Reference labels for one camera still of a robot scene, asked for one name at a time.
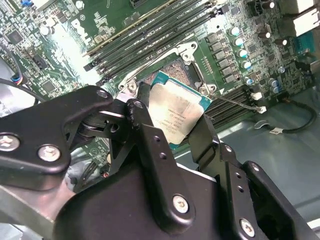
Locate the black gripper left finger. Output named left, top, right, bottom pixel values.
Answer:
left=0, top=82, right=197, bottom=235

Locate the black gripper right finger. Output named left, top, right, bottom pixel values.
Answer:
left=187, top=114, right=320, bottom=240

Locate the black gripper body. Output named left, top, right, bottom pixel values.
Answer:
left=53, top=161, right=237, bottom=240

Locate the metal socket cover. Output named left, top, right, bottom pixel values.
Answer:
left=115, top=91, right=131, bottom=102

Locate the metal locking lever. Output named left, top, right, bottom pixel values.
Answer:
left=208, top=93, right=262, bottom=111
left=118, top=47, right=177, bottom=88

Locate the silver CPU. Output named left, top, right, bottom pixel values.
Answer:
left=146, top=70, right=213, bottom=151

